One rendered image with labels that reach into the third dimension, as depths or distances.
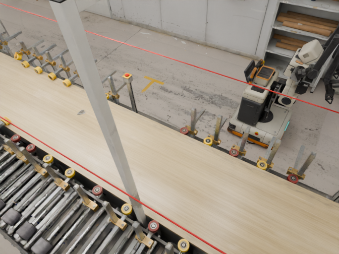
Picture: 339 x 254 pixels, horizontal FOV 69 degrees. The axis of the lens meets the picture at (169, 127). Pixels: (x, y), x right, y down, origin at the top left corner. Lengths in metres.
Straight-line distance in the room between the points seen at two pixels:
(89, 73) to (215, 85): 3.47
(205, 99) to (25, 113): 2.47
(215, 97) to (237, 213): 2.38
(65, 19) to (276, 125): 2.97
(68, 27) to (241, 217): 1.66
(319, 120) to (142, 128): 2.64
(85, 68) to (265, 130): 2.73
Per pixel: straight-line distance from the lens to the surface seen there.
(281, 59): 4.79
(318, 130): 3.97
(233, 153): 2.24
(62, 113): 2.81
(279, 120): 3.49
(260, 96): 2.95
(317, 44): 2.83
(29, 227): 2.30
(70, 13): 0.79
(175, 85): 4.20
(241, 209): 2.01
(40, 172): 2.52
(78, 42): 0.83
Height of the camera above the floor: 2.73
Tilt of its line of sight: 50 degrees down
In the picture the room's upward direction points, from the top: 4 degrees counter-clockwise
